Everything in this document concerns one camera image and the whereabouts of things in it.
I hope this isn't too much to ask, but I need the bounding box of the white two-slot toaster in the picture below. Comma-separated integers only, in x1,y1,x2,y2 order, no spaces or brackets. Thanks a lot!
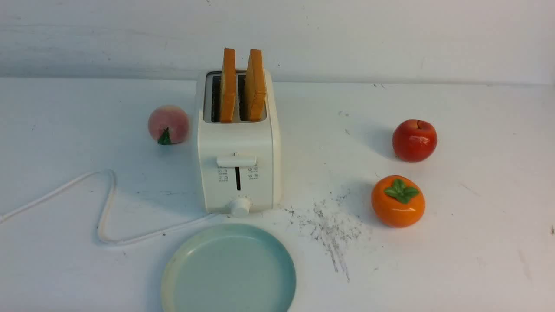
190,71,283,217

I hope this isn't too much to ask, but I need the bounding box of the toast slice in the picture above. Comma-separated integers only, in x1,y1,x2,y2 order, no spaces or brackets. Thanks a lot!
245,49,266,122
220,48,236,123

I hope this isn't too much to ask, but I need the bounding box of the pink peach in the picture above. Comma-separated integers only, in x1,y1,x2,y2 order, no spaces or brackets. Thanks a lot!
147,105,190,145

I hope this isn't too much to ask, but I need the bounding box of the light blue round plate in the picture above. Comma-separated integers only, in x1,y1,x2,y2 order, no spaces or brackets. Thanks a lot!
160,224,297,312

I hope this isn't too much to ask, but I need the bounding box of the red apple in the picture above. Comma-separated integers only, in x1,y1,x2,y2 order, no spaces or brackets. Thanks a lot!
392,119,438,163

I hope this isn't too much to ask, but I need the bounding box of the white power cable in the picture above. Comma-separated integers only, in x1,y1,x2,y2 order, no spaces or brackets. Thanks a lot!
0,170,217,246

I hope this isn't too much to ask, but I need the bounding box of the orange persimmon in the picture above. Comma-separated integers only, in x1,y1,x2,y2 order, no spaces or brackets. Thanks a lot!
370,175,426,228

